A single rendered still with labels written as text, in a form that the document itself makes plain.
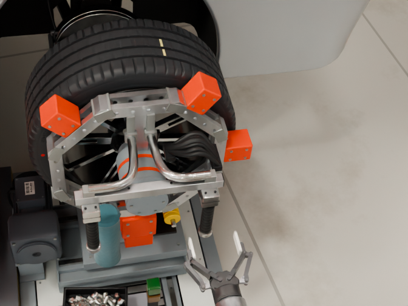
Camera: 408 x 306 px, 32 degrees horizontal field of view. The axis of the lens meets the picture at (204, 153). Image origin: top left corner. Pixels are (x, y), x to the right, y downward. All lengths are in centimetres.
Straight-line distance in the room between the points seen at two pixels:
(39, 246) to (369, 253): 141
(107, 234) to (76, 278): 58
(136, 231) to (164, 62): 69
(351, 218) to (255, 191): 45
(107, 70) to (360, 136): 184
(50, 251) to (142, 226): 39
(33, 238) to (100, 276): 33
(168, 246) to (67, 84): 95
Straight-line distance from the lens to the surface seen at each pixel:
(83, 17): 244
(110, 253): 233
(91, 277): 275
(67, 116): 198
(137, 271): 276
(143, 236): 250
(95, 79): 201
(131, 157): 200
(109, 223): 219
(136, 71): 200
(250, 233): 309
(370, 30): 417
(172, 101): 199
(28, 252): 263
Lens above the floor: 256
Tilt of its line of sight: 50 degrees down
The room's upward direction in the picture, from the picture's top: 7 degrees clockwise
